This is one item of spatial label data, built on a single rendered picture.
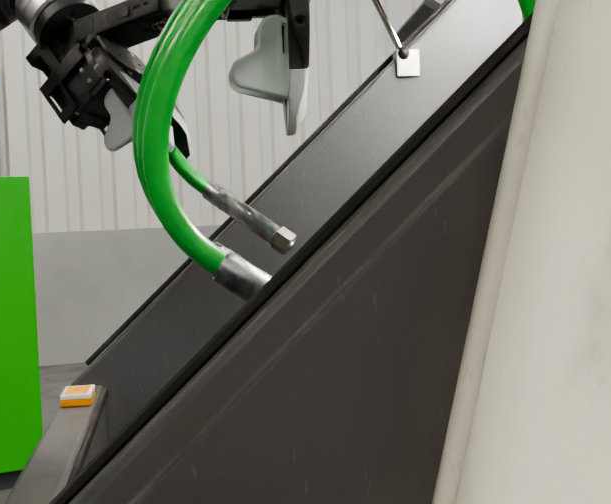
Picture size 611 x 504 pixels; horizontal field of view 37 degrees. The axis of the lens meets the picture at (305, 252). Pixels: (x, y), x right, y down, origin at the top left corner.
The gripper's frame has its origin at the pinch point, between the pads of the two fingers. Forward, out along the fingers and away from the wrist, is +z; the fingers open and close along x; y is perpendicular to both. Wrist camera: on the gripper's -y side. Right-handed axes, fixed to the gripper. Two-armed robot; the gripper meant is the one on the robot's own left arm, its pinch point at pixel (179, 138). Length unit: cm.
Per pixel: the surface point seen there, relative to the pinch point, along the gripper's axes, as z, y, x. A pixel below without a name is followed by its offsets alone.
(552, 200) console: 40, -20, 35
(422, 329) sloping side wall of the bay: 39, -13, 30
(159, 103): 20.2, -9.7, 30.2
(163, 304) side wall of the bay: 1.3, 18.7, -16.8
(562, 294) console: 43, -19, 36
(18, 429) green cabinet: -128, 202, -223
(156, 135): 21.3, -8.4, 30.0
